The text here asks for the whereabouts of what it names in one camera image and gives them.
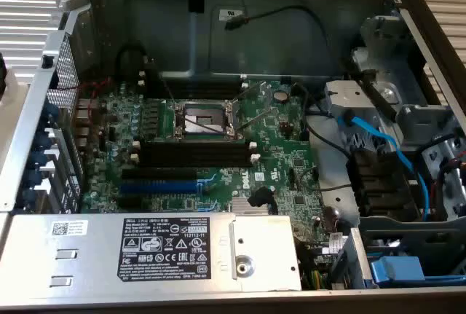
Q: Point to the black ribbed plastic bracket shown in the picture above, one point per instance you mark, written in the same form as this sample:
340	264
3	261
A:
382	183

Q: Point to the blue expansion slot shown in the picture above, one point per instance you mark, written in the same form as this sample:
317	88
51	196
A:
160	186

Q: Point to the grey metal PC case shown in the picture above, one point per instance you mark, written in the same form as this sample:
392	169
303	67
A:
273	44

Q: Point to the green Dell motherboard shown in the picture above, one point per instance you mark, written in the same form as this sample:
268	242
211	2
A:
276	146

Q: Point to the silver finned chipset heatsink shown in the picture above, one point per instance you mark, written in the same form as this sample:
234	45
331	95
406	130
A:
240	206

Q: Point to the blue plastic disk latch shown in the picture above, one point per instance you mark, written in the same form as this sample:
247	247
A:
397	270

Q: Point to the round coin battery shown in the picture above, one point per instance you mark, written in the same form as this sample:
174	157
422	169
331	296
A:
280	95

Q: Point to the CPU socket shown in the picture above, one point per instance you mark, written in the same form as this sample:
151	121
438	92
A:
204	121

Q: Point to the dark grey disk bay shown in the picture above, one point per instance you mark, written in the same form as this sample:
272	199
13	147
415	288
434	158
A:
400	234

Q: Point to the blue expansion slot clip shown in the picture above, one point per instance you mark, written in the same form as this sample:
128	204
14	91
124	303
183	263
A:
38	159
50	113
27	197
43	141
32	178

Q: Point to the grey metal disk bay cage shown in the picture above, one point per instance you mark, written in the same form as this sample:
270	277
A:
400	73

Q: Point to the short black expansion slot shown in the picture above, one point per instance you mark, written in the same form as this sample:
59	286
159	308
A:
129	201

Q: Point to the white barcode tag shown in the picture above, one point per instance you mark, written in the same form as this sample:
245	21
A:
335	242

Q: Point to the silver power supply black label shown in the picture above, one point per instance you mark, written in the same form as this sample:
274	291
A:
91	252

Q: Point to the silver disk bay bracket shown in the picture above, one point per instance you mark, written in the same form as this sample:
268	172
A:
349	97

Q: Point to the black diagonal strut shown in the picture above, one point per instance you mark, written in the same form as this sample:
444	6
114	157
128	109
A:
378	99

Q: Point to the long black expansion slot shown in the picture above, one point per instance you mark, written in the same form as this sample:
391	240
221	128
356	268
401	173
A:
160	173

